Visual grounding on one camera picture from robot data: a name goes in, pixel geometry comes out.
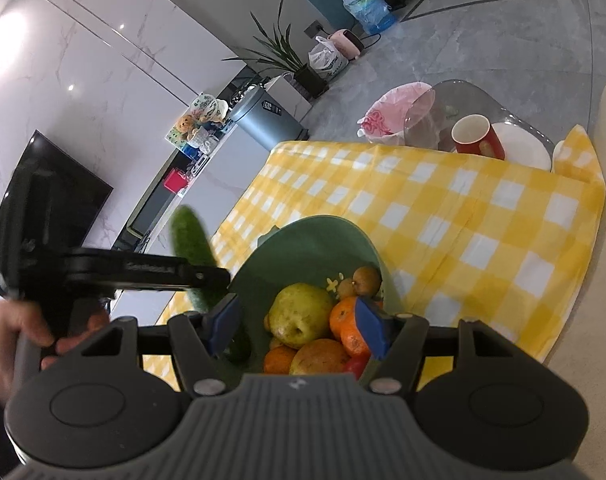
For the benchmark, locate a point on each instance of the potted long-leaf plant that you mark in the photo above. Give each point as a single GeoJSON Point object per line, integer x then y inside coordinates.
{"type": "Point", "coordinates": [310, 82]}

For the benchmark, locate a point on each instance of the pink heater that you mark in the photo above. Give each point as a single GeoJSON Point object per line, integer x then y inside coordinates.
{"type": "Point", "coordinates": [347, 44]}

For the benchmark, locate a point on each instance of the yellow-green pear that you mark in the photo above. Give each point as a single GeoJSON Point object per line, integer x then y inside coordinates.
{"type": "Point", "coordinates": [300, 315]}
{"type": "Point", "coordinates": [320, 357]}

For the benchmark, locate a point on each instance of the person's left hand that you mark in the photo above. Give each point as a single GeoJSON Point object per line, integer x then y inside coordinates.
{"type": "Point", "coordinates": [5, 330]}

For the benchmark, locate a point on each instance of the white woven basket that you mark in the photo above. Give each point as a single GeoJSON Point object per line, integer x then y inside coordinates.
{"type": "Point", "coordinates": [199, 137]}

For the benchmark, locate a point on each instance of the green colander bowl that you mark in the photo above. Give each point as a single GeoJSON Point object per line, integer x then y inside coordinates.
{"type": "Point", "coordinates": [313, 245]}

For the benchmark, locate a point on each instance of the red cup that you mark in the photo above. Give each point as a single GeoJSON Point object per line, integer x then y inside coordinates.
{"type": "Point", "coordinates": [475, 140]}

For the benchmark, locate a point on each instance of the red box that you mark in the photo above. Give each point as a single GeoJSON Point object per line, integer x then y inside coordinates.
{"type": "Point", "coordinates": [175, 181]}

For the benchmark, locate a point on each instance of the green cucumber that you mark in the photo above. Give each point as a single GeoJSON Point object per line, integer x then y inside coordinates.
{"type": "Point", "coordinates": [190, 240]}

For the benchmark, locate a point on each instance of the colourful picture board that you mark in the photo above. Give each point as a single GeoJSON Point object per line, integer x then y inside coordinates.
{"type": "Point", "coordinates": [175, 135]}

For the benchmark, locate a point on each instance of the wall socket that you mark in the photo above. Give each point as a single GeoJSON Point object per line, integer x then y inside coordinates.
{"type": "Point", "coordinates": [314, 28]}

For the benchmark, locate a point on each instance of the orange tangerine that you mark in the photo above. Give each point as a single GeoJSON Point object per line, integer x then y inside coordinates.
{"type": "Point", "coordinates": [355, 346]}
{"type": "Point", "coordinates": [342, 320]}
{"type": "Point", "coordinates": [280, 360]}

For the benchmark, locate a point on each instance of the blue water jug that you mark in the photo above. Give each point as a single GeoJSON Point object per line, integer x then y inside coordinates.
{"type": "Point", "coordinates": [365, 5]}

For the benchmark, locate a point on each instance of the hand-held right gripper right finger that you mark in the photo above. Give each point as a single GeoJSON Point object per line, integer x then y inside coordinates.
{"type": "Point", "coordinates": [370, 326]}

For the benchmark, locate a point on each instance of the red cherry tomato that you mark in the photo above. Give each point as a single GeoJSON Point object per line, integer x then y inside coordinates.
{"type": "Point", "coordinates": [355, 366]}

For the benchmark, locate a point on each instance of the brown teddy bear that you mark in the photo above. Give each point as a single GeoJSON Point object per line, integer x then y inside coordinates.
{"type": "Point", "coordinates": [185, 127]}

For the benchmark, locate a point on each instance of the small brown fruit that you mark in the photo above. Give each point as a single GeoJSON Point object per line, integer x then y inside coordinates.
{"type": "Point", "coordinates": [346, 288]}

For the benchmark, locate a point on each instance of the white plastic bag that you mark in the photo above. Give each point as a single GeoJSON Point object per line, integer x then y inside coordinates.
{"type": "Point", "coordinates": [328, 60]}

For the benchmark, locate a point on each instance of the black television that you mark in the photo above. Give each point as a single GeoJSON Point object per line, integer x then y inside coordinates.
{"type": "Point", "coordinates": [48, 190]}

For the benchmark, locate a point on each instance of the patterned hat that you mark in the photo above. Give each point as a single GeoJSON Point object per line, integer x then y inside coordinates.
{"type": "Point", "coordinates": [209, 109]}

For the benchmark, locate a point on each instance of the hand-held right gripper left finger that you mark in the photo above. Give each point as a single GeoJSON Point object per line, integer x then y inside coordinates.
{"type": "Point", "coordinates": [225, 321]}

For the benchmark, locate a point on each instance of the white media console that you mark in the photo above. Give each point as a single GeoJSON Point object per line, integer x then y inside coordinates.
{"type": "Point", "coordinates": [223, 170]}

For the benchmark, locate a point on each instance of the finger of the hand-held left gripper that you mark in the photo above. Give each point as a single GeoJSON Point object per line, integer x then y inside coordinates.
{"type": "Point", "coordinates": [208, 277]}

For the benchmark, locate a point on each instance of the silver-blue trash can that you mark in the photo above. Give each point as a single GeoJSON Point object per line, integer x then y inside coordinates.
{"type": "Point", "coordinates": [268, 120]}

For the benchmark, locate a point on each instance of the brown kiwi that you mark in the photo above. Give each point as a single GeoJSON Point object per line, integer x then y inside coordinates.
{"type": "Point", "coordinates": [368, 280]}

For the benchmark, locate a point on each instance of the yellow checked tablecloth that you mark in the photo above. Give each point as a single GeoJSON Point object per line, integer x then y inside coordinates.
{"type": "Point", "coordinates": [458, 210]}

